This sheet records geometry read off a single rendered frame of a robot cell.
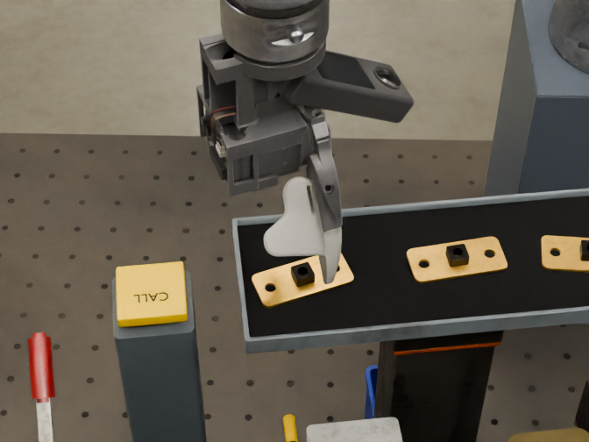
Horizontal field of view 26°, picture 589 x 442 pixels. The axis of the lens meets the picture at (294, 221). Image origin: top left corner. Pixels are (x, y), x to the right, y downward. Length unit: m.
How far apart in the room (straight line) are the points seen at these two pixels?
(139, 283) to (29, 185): 0.76
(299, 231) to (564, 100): 0.50
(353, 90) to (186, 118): 2.01
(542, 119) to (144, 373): 0.53
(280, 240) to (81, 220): 0.86
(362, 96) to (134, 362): 0.34
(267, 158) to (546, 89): 0.52
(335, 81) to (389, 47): 2.19
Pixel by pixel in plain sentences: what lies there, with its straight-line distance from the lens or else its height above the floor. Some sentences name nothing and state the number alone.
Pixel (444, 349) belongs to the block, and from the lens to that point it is 1.17.
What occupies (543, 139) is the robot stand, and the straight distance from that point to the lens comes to 1.43.
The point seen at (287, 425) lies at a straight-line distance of 1.21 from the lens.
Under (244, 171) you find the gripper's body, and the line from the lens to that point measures 0.94.
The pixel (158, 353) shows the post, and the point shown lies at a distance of 1.13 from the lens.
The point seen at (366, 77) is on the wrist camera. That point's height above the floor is 1.39.
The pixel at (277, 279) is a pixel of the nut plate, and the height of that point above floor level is 1.16.
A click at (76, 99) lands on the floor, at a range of 3.01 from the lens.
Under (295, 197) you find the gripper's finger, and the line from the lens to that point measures 0.96.
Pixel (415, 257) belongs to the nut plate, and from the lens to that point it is 1.13.
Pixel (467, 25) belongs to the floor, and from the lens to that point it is 3.19.
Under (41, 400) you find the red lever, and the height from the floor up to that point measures 1.10.
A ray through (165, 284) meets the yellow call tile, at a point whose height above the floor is 1.16.
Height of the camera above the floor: 2.03
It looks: 48 degrees down
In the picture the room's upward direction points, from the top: straight up
